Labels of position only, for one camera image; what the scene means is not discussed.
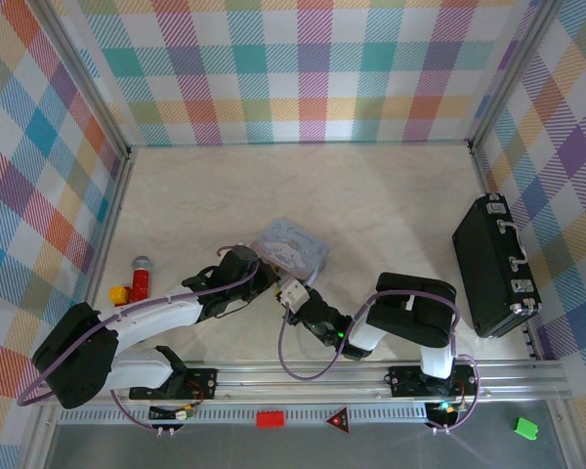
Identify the rear aluminium frame rail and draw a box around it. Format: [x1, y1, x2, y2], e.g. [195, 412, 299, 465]
[126, 140, 473, 149]

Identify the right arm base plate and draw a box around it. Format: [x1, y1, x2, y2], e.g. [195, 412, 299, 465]
[388, 364, 480, 398]

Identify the red triangle sign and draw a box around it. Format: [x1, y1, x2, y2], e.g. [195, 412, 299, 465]
[324, 405, 353, 435]

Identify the left aluminium frame post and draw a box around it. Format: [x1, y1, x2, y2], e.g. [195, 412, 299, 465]
[28, 0, 131, 157]

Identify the perforated metal strip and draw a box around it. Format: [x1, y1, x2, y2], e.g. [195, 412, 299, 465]
[58, 407, 434, 424]

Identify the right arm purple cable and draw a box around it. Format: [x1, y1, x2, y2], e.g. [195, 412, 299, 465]
[277, 290, 482, 434]

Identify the aluminium mounting rail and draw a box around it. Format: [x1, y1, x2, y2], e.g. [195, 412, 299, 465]
[33, 361, 572, 405]

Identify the left lower frame bar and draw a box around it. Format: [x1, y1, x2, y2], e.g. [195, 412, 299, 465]
[21, 403, 60, 469]

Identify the aluminium frame post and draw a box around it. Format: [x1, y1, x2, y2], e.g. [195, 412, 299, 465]
[466, 0, 565, 152]
[28, 0, 131, 157]

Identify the frame bar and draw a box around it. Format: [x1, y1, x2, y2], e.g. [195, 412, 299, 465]
[21, 403, 60, 469]
[549, 398, 585, 469]

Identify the right lower frame bar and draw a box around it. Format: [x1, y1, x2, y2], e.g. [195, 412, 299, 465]
[549, 398, 585, 469]

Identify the black briefcase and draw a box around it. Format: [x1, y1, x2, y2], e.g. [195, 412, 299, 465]
[451, 193, 543, 340]

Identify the cartoon dog tin box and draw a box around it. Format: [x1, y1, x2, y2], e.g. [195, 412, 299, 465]
[248, 218, 331, 285]

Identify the yellow toy block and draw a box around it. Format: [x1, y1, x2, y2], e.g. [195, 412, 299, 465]
[108, 285, 132, 308]

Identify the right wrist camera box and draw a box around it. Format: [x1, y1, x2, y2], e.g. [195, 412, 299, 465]
[277, 277, 312, 310]

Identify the left aluminium side rail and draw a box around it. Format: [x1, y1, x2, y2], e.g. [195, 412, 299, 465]
[65, 149, 136, 367]

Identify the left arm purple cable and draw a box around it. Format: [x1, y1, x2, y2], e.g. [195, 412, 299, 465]
[17, 243, 260, 432]

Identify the red toy microphone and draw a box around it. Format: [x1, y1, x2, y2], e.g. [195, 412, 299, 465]
[130, 255, 156, 303]

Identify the right aluminium frame post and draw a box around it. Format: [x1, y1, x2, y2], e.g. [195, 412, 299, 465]
[466, 0, 565, 152]

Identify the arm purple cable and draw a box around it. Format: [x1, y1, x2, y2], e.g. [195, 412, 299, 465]
[17, 243, 260, 432]
[277, 290, 482, 434]

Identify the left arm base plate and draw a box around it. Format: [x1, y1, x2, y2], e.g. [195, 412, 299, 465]
[128, 366, 219, 402]

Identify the green toy block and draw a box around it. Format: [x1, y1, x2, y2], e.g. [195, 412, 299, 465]
[513, 416, 539, 441]

